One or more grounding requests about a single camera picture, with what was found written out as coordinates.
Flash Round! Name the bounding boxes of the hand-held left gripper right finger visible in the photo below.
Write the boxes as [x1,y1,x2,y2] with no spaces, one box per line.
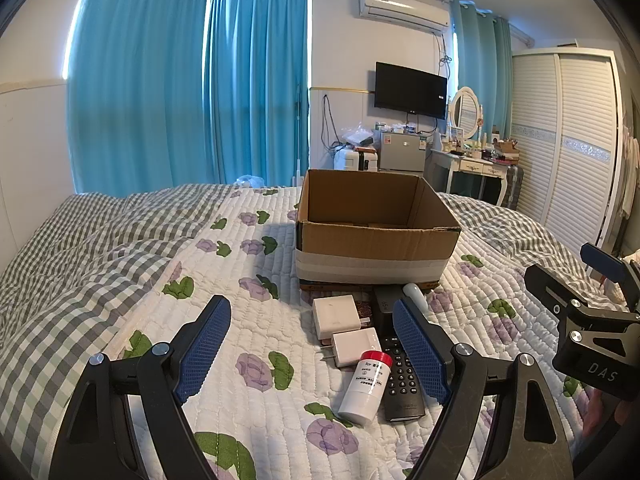
[391,298,576,480]

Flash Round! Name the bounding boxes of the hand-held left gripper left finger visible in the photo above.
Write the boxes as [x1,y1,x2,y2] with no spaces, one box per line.
[52,295,233,480]

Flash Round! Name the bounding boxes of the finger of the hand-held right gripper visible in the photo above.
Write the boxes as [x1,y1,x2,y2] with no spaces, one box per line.
[525,264,596,320]
[581,242,640,311]

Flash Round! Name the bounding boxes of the black remote control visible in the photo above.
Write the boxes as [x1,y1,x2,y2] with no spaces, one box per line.
[378,332,427,422]

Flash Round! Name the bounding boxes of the black rectangular box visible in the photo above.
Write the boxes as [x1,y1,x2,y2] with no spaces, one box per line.
[370,286,408,336]

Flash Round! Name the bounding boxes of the white tube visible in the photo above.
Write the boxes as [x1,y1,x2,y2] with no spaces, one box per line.
[402,282,430,313]

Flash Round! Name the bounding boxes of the white bottle with red cap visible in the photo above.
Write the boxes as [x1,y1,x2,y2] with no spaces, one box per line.
[337,351,393,425]

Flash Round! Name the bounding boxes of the small white plug charger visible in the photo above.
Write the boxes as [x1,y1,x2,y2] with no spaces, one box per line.
[322,327,383,371]

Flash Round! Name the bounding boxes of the large white power adapter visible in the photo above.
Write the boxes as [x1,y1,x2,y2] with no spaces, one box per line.
[312,296,368,341]

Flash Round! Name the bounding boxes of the cardboard box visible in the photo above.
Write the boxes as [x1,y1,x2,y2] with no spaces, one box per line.
[294,169,462,292]

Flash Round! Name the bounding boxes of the person's right hand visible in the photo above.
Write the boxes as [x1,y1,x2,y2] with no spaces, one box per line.
[581,389,636,441]

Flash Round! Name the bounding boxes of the white floral quilt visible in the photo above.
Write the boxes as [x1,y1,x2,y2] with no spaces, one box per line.
[105,185,601,480]

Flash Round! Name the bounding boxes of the grey suitcase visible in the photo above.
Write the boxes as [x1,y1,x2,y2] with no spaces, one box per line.
[502,164,525,211]

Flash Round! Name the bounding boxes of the white hanging clothes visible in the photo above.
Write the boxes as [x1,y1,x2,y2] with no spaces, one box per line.
[617,110,640,221]

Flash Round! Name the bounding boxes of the white slatted wardrobe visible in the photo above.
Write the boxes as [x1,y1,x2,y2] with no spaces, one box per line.
[510,49,628,271]

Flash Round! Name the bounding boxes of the white dressing table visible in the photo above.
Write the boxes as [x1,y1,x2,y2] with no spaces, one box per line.
[427,147,521,206]

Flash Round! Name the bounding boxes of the pile of cosmetics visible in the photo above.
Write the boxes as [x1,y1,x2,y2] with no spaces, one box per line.
[445,127,521,163]

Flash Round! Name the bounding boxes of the white oval mirror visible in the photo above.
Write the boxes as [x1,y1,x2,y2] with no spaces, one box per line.
[447,86,483,141]

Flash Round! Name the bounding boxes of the silver small fridge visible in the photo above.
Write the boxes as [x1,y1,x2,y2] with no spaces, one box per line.
[378,131,428,177]

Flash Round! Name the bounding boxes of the white storage cabinet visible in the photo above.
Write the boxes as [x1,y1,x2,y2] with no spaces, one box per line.
[334,146,378,172]

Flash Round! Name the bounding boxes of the white bag on suitcase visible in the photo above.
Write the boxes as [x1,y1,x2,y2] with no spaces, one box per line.
[342,125,376,147]

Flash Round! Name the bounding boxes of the narrow blue curtain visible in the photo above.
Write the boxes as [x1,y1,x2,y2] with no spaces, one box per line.
[450,0,515,136]

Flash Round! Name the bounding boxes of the blue corner curtain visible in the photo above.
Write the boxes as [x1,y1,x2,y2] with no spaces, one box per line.
[205,0,311,187]

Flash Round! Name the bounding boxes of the wide blue curtain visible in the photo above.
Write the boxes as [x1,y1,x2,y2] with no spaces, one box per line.
[66,0,213,195]

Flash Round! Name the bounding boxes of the white air conditioner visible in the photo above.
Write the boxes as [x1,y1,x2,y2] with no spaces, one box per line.
[357,0,451,36]

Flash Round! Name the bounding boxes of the black wall television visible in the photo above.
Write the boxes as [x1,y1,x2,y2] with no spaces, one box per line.
[375,61,448,120]

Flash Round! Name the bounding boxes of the black hanging cable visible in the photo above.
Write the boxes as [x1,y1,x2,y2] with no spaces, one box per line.
[322,94,341,151]

